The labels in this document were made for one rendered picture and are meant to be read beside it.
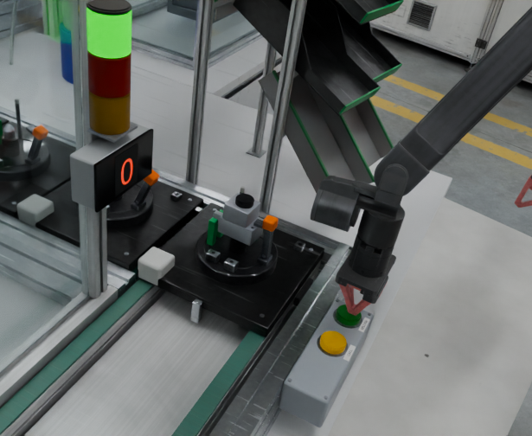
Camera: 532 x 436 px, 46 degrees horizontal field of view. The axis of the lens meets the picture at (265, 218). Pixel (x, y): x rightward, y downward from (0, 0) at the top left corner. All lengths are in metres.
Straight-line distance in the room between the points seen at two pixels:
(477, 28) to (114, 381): 4.49
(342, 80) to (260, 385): 0.58
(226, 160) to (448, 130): 0.80
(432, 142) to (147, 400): 0.53
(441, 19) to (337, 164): 4.00
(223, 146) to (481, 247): 0.67
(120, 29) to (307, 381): 0.53
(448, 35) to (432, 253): 3.90
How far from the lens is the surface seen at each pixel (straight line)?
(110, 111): 0.79
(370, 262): 0.91
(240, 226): 1.00
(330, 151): 1.26
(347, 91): 1.16
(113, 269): 1.05
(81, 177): 0.81
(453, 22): 5.17
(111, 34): 0.75
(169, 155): 1.55
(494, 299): 1.34
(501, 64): 0.86
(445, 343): 1.20
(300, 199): 1.45
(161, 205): 1.18
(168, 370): 0.96
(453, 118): 0.86
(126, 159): 0.83
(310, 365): 0.94
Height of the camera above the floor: 1.65
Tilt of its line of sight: 35 degrees down
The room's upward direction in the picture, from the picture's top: 10 degrees clockwise
